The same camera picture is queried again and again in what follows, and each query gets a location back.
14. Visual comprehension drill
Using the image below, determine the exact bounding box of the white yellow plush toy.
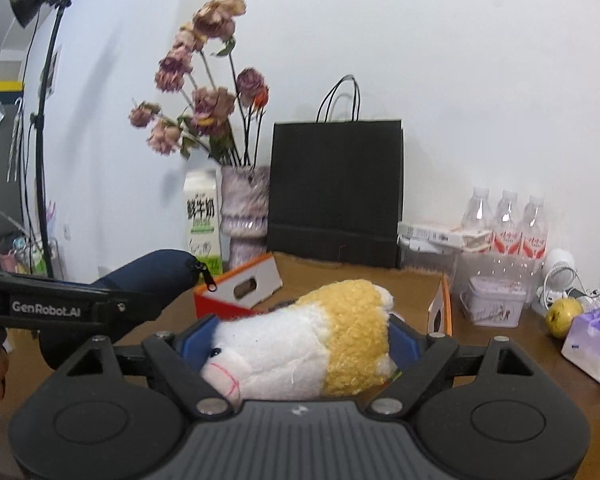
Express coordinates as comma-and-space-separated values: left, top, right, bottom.
200, 286, 396, 408

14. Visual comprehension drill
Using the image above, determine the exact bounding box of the navy blue zip pouch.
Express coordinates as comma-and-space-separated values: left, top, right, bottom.
38, 249, 216, 370

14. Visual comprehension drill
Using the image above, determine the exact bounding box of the red cardboard fruit box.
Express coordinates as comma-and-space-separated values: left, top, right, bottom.
194, 252, 453, 336

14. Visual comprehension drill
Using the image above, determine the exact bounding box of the clear plastic food container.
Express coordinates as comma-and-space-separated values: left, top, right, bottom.
398, 236, 457, 284

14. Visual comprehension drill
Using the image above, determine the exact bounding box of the floral tin box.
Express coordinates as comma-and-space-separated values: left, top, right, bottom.
460, 276, 527, 328

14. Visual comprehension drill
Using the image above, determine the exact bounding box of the flat white orange carton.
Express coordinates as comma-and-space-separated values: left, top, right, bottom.
398, 221, 492, 254

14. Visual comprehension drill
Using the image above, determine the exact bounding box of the purple marbled vase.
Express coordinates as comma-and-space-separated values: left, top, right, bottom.
220, 166, 270, 269

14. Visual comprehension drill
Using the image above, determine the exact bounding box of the clear water bottle left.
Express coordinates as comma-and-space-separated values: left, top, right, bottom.
460, 186, 492, 231

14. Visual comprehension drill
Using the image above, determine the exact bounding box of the clear water bottle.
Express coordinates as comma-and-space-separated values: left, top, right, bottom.
460, 186, 492, 231
492, 190, 522, 255
520, 195, 548, 260

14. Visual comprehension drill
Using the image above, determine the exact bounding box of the clear water bottle middle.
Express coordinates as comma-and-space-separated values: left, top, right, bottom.
492, 190, 522, 255

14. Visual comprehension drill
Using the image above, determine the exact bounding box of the white green milk carton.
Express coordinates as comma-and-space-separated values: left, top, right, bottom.
183, 170, 223, 276

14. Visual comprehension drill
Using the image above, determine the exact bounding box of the yellow green apple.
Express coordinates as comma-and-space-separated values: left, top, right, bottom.
545, 297, 584, 339

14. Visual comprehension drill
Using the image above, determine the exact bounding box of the clear water bottle right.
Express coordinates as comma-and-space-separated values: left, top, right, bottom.
520, 195, 548, 260

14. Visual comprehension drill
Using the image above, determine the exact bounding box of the small white desk fan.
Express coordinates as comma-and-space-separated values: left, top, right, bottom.
532, 248, 577, 316

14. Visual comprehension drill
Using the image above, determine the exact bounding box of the black paper shopping bag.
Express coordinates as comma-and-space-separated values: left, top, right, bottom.
266, 86, 404, 269

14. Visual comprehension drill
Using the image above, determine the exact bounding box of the purple tissue packet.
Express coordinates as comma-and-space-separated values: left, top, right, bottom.
562, 308, 600, 384

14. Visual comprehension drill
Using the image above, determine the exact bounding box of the dried pink rose bouquet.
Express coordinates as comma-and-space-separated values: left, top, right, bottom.
128, 0, 270, 168

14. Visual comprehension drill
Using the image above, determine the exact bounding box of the black light stand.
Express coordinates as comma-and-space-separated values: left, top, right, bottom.
19, 0, 70, 278

